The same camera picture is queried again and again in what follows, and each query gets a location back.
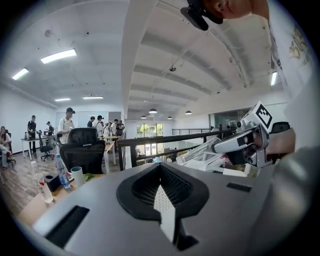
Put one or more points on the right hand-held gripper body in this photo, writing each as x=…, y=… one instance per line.
x=262, y=117

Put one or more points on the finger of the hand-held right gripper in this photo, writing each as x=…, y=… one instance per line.
x=230, y=145

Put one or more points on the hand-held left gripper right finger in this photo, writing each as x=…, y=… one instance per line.
x=225, y=212

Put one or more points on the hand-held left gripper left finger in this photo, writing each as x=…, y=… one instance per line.
x=100, y=200

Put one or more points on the person's right forearm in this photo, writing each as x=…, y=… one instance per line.
x=282, y=143

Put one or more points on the black square box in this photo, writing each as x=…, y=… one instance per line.
x=52, y=183

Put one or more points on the white mug dark rim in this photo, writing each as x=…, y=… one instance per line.
x=77, y=176

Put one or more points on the ceiling light panel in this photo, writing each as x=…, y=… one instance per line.
x=274, y=78
x=20, y=74
x=93, y=97
x=58, y=56
x=62, y=99

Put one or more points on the clear bottle blue label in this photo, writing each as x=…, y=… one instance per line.
x=62, y=172

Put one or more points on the black mesh office chair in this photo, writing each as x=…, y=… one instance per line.
x=82, y=152

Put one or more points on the person's white printed t-shirt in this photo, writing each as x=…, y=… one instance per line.
x=295, y=75

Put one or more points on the clear bottle red label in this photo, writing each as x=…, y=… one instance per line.
x=42, y=182

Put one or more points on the black metal railing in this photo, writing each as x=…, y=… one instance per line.
x=162, y=140

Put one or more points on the white table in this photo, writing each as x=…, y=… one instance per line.
x=32, y=139

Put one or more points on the person's face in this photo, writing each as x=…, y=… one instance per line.
x=232, y=7

